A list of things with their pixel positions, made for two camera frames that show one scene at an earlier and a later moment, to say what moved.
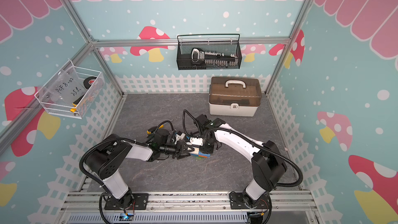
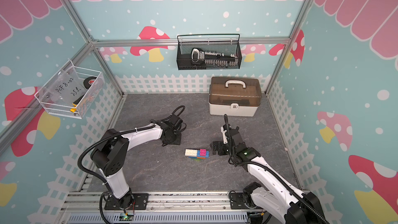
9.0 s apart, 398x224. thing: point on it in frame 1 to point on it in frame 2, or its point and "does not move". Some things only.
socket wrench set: [214, 58] does not move
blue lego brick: [207, 155] does not move
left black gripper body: [171, 149] to [174, 139]
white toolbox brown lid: [234, 96] does not move
